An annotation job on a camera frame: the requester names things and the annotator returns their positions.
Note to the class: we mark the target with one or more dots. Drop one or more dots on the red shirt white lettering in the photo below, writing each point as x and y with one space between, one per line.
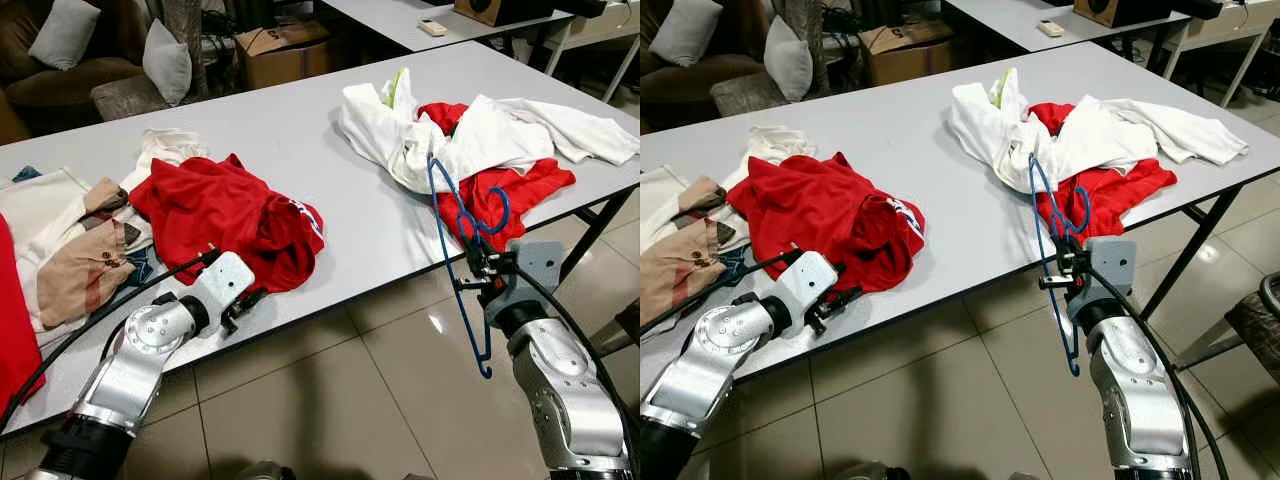
820 210
220 210

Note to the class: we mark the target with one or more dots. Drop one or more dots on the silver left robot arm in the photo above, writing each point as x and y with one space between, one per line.
130 370
720 360

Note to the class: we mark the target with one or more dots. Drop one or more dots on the plain red garment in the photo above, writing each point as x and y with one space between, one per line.
1120 190
520 185

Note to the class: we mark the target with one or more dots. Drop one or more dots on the dark blue denim garment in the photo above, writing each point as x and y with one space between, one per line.
732 265
140 265

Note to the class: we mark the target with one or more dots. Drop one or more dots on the white long sleeve shirt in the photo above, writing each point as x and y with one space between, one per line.
1090 135
480 135

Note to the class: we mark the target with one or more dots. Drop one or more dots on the khaki beige garment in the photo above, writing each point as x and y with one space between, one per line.
690 270
85 275

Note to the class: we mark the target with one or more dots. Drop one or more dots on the cream knit garment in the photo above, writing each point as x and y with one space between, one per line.
780 142
165 145

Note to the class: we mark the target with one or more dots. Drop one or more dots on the white folded garment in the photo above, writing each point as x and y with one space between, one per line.
40 210
660 200

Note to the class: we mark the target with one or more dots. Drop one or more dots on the dark woven stool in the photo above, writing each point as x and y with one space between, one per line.
1258 315

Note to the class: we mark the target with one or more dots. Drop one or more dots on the red cloth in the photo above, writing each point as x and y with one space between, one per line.
15 330

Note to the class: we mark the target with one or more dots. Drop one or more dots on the grey brown footstool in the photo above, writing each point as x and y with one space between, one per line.
745 95
130 98

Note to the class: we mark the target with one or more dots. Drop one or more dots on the white remote control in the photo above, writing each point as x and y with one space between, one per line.
432 27
1051 28

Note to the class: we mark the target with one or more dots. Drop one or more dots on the white folding table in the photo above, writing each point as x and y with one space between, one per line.
1010 25
400 25

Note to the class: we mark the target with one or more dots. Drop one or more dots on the small blue cloth piece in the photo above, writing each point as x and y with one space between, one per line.
27 174

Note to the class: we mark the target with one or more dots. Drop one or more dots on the grey throw pillow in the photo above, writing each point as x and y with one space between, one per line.
65 35
167 65
788 60
685 30

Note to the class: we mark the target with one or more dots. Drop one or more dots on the brown cardboard box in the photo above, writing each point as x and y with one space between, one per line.
905 60
285 60

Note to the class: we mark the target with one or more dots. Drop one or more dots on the wooden speaker box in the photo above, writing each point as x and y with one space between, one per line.
1120 10
500 10

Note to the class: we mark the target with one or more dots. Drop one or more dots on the brown sofa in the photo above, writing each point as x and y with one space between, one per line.
680 85
60 90

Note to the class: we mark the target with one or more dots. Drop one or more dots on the black electronic device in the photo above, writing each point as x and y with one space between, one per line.
1198 8
582 8

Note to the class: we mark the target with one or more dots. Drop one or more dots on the grey patterned curtain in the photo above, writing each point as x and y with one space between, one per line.
815 25
185 20

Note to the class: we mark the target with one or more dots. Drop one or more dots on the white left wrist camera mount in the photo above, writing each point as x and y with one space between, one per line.
225 280
805 280

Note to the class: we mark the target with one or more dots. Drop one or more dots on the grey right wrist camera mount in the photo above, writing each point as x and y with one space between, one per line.
535 265
1110 265

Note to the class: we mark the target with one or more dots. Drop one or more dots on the black metal table frame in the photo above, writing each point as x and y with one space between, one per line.
590 235
1190 256

